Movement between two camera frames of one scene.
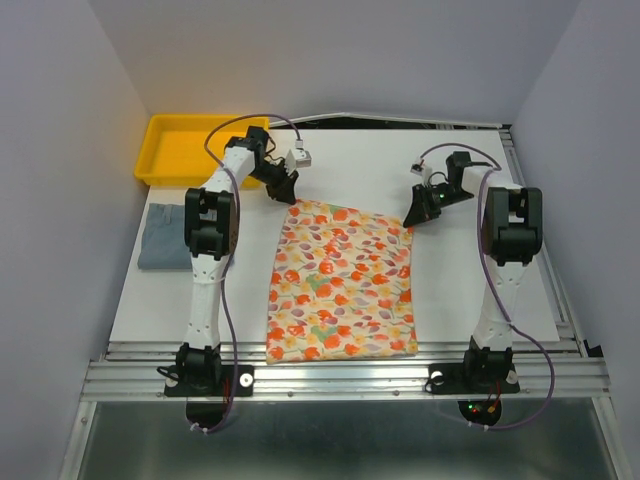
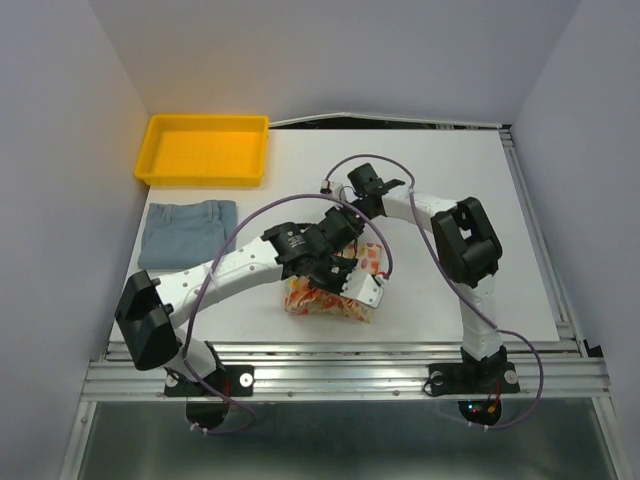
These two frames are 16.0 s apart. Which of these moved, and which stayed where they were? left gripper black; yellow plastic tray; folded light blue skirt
Moved: left gripper black
Stayed: yellow plastic tray; folded light blue skirt
